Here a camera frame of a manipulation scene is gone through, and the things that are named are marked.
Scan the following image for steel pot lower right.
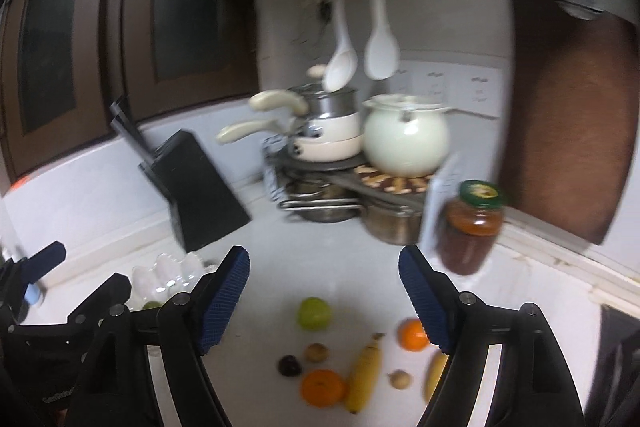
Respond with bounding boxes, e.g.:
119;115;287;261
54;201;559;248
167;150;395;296
360;197;423;246

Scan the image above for orange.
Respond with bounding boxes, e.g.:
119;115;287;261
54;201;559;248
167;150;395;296
299;369;347;409
396;319;431;352

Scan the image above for green apple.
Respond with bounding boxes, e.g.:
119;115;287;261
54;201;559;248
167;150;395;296
297;297;332;332
142;301;162;310

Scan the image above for grey pot rack shelf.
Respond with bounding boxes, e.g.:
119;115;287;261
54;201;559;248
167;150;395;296
261;135;461;253

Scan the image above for steel pot lower left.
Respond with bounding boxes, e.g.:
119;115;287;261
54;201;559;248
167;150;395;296
278;179;362;223

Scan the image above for small yellow banana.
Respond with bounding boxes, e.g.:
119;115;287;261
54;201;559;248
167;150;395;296
423;351;448;403

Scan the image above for white scalloped fruit bowl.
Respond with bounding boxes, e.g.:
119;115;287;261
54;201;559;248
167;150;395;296
130;253;218;310

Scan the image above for long yellow banana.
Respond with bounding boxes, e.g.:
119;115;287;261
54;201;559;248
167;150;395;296
343;333;384;414

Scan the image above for steel pot upper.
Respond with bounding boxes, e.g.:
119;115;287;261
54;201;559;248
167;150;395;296
291;82;357;119

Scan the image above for woven trivet mat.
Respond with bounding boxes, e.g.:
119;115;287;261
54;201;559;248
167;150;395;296
354;165;433;195

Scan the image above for brown kiwi fruit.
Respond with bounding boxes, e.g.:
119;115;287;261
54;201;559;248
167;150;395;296
304;343;330;363

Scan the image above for dark wooden window frame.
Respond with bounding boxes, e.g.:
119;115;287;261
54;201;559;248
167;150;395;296
1;0;259;181

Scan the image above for wall power sockets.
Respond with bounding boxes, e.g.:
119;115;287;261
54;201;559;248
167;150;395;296
390;61;504;119

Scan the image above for black knife block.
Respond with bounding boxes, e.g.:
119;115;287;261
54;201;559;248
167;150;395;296
140;129;250;253

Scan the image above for knife handles in block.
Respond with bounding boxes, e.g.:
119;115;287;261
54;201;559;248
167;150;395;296
110;101;155;165

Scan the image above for dark purple plum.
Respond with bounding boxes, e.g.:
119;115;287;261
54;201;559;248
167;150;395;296
277;355;303;377

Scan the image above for steel pot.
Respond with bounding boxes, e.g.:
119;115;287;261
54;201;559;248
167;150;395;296
360;197;423;246
291;82;357;119
278;179;362;223

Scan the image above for brown wooden cutting board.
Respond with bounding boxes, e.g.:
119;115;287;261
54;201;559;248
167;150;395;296
498;0;639;244

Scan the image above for cream saucepan with handle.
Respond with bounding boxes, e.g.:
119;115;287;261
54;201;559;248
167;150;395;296
248;83;361;143

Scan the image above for glass jar of sauce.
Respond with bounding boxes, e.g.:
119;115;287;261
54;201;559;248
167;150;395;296
437;180;504;275

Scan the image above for white ceramic pot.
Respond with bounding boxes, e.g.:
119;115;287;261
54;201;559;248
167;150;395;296
362;94;450;178

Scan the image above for cream frying pan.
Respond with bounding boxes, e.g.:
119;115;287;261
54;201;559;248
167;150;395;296
216;119;363;162

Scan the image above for white hanging ladle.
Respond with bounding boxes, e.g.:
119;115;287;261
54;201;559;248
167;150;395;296
322;0;358;93

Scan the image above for white hanging rice spoon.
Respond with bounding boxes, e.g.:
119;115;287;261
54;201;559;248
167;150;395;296
364;0;400;80

